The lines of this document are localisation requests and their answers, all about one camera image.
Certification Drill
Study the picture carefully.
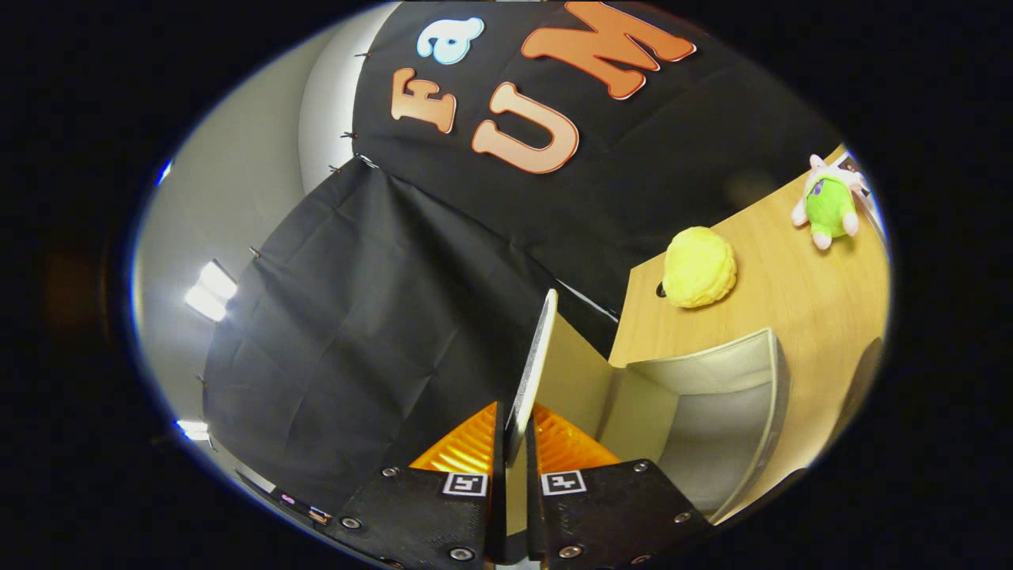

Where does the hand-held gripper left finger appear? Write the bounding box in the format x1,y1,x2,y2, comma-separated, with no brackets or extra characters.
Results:
328,400,507,570

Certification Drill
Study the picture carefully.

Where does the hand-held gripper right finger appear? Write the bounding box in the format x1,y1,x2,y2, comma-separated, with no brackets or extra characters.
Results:
525,404,713,570

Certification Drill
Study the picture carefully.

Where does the beige fabric storage box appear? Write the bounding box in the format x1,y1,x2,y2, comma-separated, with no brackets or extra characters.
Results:
505,289,792,539

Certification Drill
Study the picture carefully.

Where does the black backdrop cloth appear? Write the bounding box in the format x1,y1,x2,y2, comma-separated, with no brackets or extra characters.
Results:
202,0,844,515

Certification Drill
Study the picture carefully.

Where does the yellow plush ball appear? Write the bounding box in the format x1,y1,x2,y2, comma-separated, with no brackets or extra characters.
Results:
662,226,738,310

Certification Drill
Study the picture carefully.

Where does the green and pink plush toy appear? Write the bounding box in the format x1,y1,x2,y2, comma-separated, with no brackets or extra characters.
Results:
791,154,863,251

